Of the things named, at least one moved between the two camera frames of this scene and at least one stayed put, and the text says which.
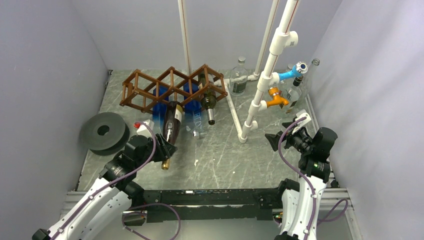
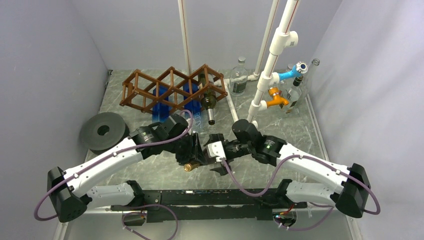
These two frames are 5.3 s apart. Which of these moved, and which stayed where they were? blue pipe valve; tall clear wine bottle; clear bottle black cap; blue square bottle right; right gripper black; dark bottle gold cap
Moved: right gripper black; dark bottle gold cap
Stayed: tall clear wine bottle; clear bottle black cap; blue square bottle right; blue pipe valve
